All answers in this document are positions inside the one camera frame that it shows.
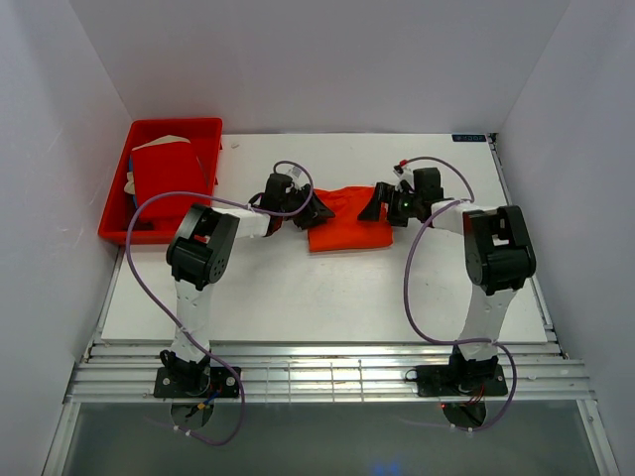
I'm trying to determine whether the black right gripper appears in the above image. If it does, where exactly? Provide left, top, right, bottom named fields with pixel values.
left=357, top=183, right=422, bottom=229

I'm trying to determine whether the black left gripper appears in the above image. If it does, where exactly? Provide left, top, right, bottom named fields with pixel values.
left=280, top=184, right=334, bottom=231

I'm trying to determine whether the orange t-shirt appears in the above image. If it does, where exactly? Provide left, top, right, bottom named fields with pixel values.
left=308, top=186, right=393, bottom=253

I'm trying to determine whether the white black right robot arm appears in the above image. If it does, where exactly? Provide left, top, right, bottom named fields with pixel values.
left=357, top=162, right=537, bottom=396

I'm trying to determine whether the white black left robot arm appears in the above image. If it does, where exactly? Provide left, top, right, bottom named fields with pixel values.
left=154, top=171, right=335, bottom=398

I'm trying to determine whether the dark logo sticker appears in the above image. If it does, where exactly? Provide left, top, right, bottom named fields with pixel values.
left=451, top=134, right=487, bottom=143

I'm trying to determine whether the red plastic bin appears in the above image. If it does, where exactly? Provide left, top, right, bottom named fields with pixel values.
left=98, top=117, right=223, bottom=245

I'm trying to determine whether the red folded t-shirt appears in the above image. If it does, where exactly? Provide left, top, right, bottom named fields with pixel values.
left=131, top=143, right=208, bottom=231

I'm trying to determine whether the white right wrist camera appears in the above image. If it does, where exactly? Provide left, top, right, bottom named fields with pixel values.
left=393, top=161, right=415, bottom=193

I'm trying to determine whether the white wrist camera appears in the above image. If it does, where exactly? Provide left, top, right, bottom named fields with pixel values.
left=287, top=167, right=302, bottom=180
left=393, top=161, right=415, bottom=193

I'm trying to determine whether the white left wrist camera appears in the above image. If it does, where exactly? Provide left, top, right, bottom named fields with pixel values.
left=287, top=167, right=302, bottom=180

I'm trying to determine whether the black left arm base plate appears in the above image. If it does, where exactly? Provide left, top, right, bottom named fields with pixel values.
left=153, top=367, right=240, bottom=399

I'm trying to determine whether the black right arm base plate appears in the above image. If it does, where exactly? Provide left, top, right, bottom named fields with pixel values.
left=414, top=365, right=508, bottom=397

